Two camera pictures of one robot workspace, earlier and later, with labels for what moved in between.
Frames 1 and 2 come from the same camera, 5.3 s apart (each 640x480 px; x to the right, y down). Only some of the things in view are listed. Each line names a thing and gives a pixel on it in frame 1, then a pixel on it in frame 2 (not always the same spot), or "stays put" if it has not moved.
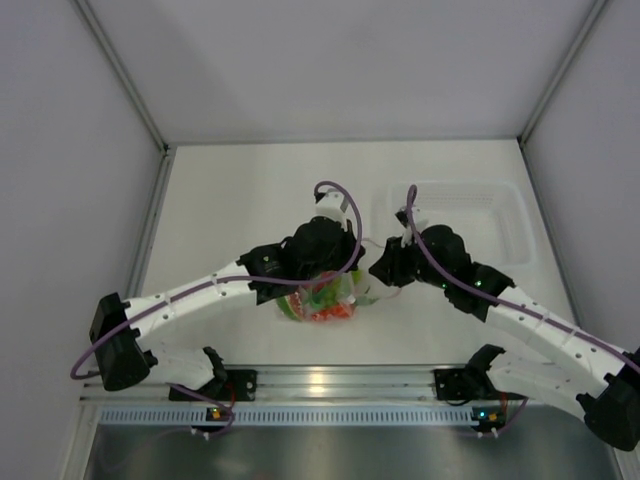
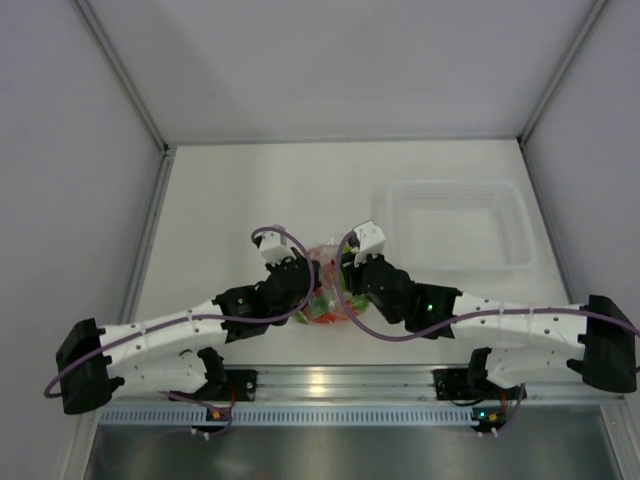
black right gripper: [389, 269] to [353, 272]
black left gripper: [348, 242] to [299, 259]
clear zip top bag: [332, 301] stays put
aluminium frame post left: [122, 72] stays put
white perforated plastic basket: [496, 219] stays put
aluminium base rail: [309, 384] stays put
